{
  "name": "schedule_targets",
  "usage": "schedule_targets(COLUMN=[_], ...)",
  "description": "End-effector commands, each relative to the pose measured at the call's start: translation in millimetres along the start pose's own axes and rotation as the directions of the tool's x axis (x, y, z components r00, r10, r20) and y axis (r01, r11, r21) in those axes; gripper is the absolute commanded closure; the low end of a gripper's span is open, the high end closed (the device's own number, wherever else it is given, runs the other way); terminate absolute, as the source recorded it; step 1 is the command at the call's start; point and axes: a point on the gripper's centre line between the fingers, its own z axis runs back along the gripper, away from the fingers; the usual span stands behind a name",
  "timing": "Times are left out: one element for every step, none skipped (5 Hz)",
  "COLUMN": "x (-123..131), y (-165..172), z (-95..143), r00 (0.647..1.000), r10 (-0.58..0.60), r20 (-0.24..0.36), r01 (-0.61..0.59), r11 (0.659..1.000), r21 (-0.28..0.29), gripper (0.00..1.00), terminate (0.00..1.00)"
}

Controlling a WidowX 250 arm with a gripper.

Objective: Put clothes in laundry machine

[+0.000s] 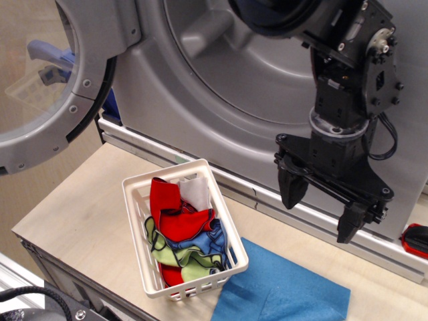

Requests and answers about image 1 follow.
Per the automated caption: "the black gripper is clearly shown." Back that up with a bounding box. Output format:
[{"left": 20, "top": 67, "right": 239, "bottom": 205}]
[{"left": 275, "top": 132, "right": 394, "bottom": 243}]

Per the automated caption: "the green and blue printed cloth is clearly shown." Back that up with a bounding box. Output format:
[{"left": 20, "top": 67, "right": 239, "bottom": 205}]
[{"left": 144, "top": 217, "right": 231, "bottom": 283}]

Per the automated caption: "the red cloth with print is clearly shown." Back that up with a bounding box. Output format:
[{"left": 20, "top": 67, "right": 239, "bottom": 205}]
[{"left": 150, "top": 177, "right": 215, "bottom": 242}]

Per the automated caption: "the white cloth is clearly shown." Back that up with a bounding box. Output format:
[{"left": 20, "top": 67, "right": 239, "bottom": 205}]
[{"left": 177, "top": 177, "right": 211, "bottom": 211}]

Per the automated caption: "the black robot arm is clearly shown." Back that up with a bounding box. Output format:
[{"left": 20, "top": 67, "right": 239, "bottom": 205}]
[{"left": 230, "top": 1, "right": 404, "bottom": 243}]

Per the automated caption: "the white plastic laundry basket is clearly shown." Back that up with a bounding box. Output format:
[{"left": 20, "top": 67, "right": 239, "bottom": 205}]
[{"left": 122, "top": 159, "right": 249, "bottom": 301}]

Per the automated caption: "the blue plastic part behind machine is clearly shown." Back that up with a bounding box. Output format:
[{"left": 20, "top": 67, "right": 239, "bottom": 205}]
[{"left": 102, "top": 89, "right": 122, "bottom": 126}]

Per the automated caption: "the grey round machine door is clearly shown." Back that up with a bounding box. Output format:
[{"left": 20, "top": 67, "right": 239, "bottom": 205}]
[{"left": 1, "top": 1, "right": 141, "bottom": 175}]

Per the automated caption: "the red and black tool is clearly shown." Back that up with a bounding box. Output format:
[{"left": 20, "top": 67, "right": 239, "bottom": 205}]
[{"left": 401, "top": 223, "right": 427, "bottom": 259}]

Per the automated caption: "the blue felt cloth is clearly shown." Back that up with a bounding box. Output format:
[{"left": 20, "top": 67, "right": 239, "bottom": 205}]
[{"left": 211, "top": 238, "right": 351, "bottom": 320}]

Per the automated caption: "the red cloth with dark trim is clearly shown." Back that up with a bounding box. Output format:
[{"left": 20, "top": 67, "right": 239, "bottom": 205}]
[{"left": 158, "top": 263, "right": 184, "bottom": 288}]

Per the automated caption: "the aluminium extrusion rail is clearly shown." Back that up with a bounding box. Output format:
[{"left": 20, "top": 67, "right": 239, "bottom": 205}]
[{"left": 98, "top": 118, "right": 427, "bottom": 283}]

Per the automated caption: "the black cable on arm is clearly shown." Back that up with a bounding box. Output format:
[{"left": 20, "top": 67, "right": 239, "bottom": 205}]
[{"left": 367, "top": 112, "right": 399, "bottom": 161}]

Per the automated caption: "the black metal bracket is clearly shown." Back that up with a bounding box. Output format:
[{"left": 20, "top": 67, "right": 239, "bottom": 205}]
[{"left": 43, "top": 280, "right": 111, "bottom": 321}]

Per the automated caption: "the black cable bottom left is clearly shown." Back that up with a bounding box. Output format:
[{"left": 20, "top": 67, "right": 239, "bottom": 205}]
[{"left": 0, "top": 286, "right": 73, "bottom": 321}]

